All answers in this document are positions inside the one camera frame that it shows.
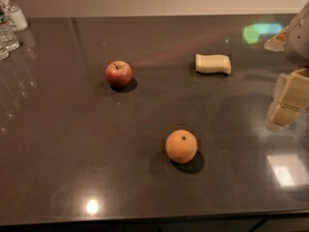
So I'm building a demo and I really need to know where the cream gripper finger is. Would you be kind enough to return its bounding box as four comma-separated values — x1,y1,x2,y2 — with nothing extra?
270,69,309,128
266,72,288,131

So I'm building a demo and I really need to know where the pale yellow sponge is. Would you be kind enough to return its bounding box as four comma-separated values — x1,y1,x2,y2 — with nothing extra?
195,54,232,74

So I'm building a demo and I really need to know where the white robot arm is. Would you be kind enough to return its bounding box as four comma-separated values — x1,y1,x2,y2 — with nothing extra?
265,2,309,131

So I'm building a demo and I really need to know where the orange fruit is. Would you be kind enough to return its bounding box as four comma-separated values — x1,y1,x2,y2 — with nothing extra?
165,130,198,163

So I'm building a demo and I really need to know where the red apple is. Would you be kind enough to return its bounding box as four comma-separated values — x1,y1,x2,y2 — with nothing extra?
105,61,132,88

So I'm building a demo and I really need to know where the white sanitizer pump bottle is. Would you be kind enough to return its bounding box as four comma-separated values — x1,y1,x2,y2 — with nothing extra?
0,0,28,32

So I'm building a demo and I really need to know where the clear plastic water bottle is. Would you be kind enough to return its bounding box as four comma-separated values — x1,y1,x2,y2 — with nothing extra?
0,8,20,51

